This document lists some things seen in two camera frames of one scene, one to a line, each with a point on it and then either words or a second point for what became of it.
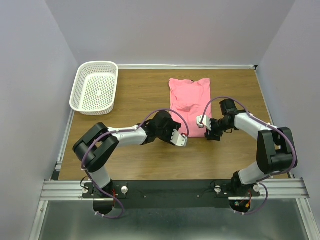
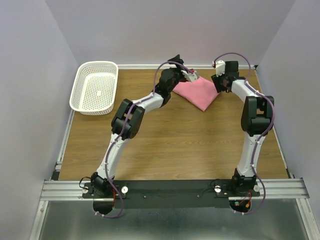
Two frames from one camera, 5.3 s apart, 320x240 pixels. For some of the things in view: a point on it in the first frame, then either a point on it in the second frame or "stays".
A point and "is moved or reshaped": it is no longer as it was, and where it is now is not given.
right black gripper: x=213 y=132 to x=220 y=80
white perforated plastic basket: x=94 y=88 stays
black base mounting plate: x=169 y=194 stays
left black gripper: x=171 y=130 to x=180 y=75
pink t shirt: x=188 y=100 is moved or reshaped
